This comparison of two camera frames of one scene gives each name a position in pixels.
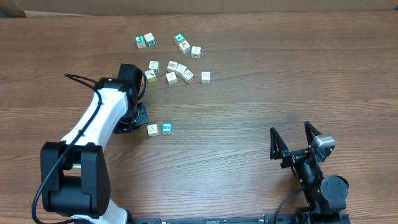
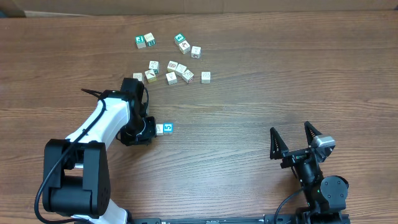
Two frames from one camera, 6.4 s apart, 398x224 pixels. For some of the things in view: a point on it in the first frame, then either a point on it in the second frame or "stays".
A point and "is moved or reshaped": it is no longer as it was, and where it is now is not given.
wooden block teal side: [154, 65] stays
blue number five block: [166, 128] stays
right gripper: [279, 148] stays
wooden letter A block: [152, 130] is moved or reshaped
